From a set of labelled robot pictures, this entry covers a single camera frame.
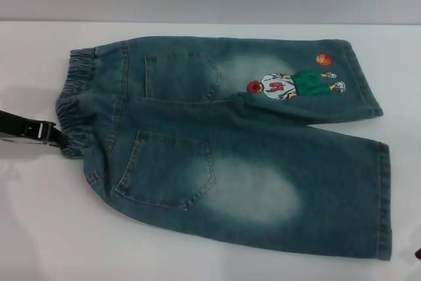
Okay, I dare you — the blue denim shorts with cartoon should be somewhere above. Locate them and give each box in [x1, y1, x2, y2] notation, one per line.
[56, 36, 394, 253]

